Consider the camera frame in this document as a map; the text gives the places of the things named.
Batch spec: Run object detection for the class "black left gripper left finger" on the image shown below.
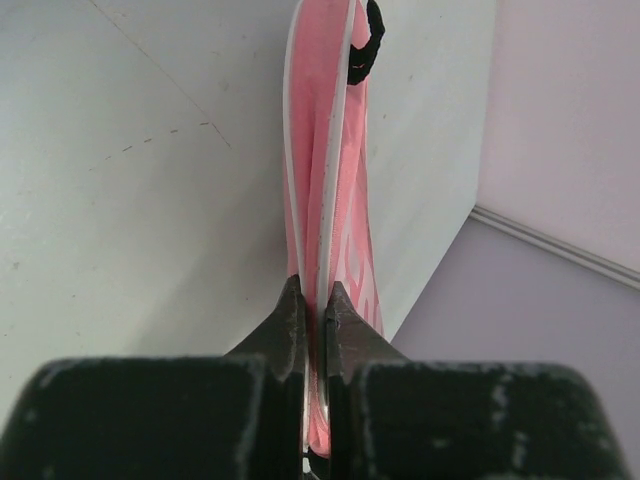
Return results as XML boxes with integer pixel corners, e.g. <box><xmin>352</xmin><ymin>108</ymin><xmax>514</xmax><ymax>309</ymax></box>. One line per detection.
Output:
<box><xmin>1</xmin><ymin>276</ymin><xmax>307</xmax><ymax>479</ymax></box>

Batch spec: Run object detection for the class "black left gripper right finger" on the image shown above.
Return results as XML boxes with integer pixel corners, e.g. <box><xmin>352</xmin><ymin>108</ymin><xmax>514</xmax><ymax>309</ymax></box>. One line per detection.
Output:
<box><xmin>325</xmin><ymin>284</ymin><xmax>631</xmax><ymax>479</ymax></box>

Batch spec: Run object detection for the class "pink racket bag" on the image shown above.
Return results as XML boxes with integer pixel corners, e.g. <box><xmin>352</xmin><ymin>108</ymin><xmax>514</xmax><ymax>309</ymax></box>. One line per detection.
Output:
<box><xmin>283</xmin><ymin>0</ymin><xmax>385</xmax><ymax>459</ymax></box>

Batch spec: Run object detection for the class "aluminium frame post left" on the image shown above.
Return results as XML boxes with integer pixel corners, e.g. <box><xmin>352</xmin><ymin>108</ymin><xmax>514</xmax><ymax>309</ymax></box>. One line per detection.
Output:
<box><xmin>469</xmin><ymin>206</ymin><xmax>639</xmax><ymax>290</ymax></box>

